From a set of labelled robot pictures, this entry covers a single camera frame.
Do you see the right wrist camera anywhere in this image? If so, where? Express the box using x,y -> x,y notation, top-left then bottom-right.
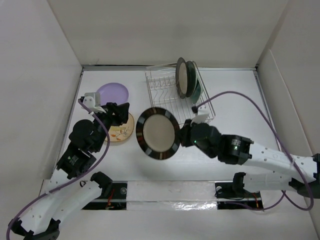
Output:
191,106 -> 209,124

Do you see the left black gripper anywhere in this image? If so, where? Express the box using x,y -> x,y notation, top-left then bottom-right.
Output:
92,101 -> 130,151

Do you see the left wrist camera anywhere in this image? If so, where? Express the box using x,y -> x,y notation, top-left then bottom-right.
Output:
80,92 -> 106,113

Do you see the purple cable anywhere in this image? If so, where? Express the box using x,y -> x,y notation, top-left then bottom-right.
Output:
6,99 -> 111,238
192,91 -> 315,212

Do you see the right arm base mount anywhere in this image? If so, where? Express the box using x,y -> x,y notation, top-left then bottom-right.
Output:
214,182 -> 264,210

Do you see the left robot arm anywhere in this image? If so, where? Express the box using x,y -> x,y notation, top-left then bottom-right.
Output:
6,99 -> 130,240

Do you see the wire dish rack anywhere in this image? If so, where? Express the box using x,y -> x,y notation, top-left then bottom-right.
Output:
144,62 -> 209,126

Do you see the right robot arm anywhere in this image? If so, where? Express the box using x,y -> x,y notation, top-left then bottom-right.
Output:
177,119 -> 320,199

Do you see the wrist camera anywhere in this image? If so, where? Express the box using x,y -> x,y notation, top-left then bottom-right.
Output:
80,92 -> 106,113
191,106 -> 209,124

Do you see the tan plate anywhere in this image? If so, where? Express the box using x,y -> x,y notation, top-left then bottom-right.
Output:
108,113 -> 135,143

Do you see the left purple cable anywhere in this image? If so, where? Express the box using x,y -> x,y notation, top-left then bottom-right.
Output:
6,99 -> 111,238

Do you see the teal rectangular plate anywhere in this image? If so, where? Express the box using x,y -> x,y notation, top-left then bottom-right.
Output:
190,80 -> 202,105

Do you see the purple plate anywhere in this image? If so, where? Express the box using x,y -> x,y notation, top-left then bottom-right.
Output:
97,82 -> 129,105

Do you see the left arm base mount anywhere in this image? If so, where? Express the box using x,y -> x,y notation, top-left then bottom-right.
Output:
82,181 -> 128,211

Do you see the teal round flower plate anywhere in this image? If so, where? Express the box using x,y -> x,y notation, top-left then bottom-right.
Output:
186,61 -> 198,98

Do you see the black rimmed patterned plate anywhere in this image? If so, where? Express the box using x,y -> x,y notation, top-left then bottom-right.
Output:
135,107 -> 180,160

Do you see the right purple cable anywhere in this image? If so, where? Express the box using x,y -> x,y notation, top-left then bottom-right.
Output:
192,91 -> 315,212

